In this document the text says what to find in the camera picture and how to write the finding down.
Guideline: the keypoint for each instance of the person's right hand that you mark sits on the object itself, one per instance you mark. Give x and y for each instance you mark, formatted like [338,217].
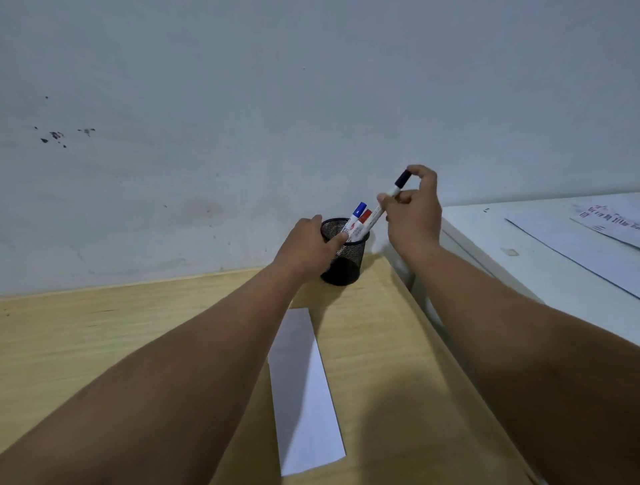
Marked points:
[414,220]

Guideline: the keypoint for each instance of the person's right forearm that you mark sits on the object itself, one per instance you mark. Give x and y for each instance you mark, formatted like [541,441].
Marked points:
[530,359]

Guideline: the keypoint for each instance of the person's left hand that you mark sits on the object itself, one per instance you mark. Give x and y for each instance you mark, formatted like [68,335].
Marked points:
[305,247]

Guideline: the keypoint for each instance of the blue cap whiteboard marker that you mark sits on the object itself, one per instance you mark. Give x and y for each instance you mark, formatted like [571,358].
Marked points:
[356,214]

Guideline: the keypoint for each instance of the person's left forearm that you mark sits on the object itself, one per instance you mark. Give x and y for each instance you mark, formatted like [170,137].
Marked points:
[165,379]

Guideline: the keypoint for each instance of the black mesh pen holder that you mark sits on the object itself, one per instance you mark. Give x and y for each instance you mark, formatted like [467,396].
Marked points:
[345,260]

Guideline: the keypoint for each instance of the printed white paper sheet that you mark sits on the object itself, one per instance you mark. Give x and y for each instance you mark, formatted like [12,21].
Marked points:
[612,220]

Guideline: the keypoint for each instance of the person's left thumb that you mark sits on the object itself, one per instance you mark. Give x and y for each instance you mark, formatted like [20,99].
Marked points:
[336,243]

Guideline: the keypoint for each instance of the person's right thumb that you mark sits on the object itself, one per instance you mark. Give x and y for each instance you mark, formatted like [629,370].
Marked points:
[395,197]

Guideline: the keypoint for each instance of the black cap whiteboard marker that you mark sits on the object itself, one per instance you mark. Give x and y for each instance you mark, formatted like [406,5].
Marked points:
[382,205]

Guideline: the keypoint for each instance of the large white paper sheet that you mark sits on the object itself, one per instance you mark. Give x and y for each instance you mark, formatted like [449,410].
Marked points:
[585,250]

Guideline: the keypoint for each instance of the red cap whiteboard marker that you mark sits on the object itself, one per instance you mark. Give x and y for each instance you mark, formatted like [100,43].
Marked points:
[361,224]

